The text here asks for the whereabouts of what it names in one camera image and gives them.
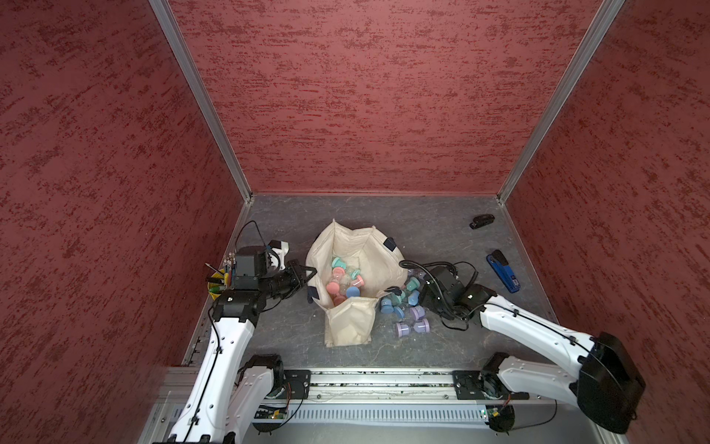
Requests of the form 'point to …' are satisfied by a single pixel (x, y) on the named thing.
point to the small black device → (482, 220)
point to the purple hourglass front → (421, 326)
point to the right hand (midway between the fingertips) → (424, 305)
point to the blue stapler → (500, 265)
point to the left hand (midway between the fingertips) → (316, 277)
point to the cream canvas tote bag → (377, 256)
